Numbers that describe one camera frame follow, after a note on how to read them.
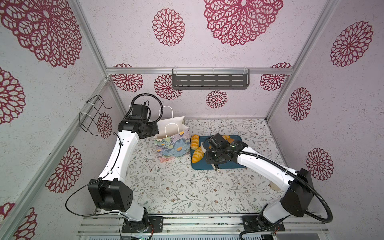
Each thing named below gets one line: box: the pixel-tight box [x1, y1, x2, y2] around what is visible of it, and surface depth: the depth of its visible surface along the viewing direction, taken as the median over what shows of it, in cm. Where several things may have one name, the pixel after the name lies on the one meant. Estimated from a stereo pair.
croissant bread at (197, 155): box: [191, 146, 204, 164], surface depth 96 cm
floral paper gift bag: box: [153, 116, 191, 163], surface depth 86 cm
